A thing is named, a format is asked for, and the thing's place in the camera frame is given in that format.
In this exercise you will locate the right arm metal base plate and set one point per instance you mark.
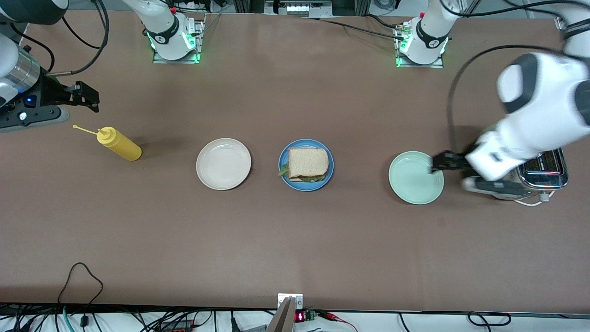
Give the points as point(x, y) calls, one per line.
point(175, 60)

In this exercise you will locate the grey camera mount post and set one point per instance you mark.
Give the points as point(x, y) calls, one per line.
point(282, 320)

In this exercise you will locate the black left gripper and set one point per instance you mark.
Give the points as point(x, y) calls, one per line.
point(453, 161)

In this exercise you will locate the green lettuce leaf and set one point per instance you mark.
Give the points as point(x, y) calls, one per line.
point(282, 171)

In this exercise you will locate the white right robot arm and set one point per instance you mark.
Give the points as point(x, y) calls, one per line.
point(166, 27)

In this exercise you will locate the blue plate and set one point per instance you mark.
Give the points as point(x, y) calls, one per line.
point(306, 187)

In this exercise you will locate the white and black control box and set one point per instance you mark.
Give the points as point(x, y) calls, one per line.
point(299, 8)

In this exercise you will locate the pale green plate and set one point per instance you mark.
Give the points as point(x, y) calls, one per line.
point(412, 180)

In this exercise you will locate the silver mounting bracket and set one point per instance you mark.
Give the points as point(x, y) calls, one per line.
point(282, 299)

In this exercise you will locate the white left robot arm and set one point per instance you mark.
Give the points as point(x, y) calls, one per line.
point(539, 101)

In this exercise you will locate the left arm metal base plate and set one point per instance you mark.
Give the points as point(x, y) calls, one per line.
point(419, 66)

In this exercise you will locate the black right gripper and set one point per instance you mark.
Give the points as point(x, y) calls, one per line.
point(51, 91)

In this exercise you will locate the cream white plate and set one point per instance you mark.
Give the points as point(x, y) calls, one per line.
point(223, 163)

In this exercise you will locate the red digit display module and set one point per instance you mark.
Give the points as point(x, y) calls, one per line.
point(300, 317)

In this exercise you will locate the yellow squeeze bottle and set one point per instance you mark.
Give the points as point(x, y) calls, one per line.
point(122, 146)

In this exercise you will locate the cream and chrome toaster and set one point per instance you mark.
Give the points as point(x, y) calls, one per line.
point(548, 175)

